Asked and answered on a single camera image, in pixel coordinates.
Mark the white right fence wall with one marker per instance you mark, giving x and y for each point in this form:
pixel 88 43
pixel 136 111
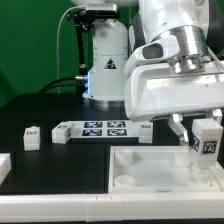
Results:
pixel 218 173

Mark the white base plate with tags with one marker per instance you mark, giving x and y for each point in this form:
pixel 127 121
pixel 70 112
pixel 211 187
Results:
pixel 105 129

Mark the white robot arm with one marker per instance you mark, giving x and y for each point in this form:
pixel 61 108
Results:
pixel 195 23

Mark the black camera stand pole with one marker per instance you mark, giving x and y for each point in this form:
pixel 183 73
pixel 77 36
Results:
pixel 82 65

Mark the white left fence wall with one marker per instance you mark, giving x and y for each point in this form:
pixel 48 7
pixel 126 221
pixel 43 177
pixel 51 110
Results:
pixel 5 166

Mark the white front fence wall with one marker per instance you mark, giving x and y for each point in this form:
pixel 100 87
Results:
pixel 111 207

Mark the white square table top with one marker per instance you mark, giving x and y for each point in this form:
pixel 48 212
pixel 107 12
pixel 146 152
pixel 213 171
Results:
pixel 153 169

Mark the white fence wall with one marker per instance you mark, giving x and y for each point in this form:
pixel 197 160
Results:
pixel 218 173
pixel 5 166
pixel 111 207

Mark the black camera on stand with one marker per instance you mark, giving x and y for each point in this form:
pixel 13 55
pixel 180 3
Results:
pixel 92 12

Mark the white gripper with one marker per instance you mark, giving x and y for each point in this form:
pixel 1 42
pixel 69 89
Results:
pixel 153 89

